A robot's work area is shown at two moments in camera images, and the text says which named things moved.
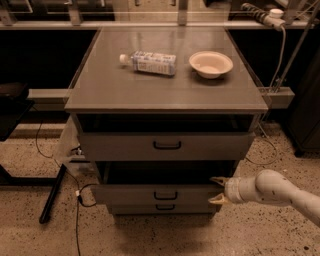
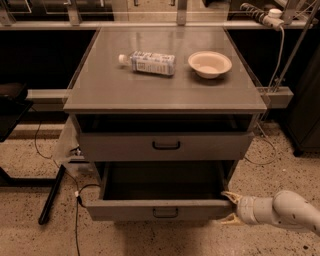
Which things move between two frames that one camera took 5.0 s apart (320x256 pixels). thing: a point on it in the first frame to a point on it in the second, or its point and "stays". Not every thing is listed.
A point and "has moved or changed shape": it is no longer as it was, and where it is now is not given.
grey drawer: [157, 194] has moved or changed shape
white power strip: [273, 17] stays
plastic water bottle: [152, 62] stays
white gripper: [232, 190] to [245, 210]
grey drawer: [167, 137] stays
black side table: [14, 104] stays
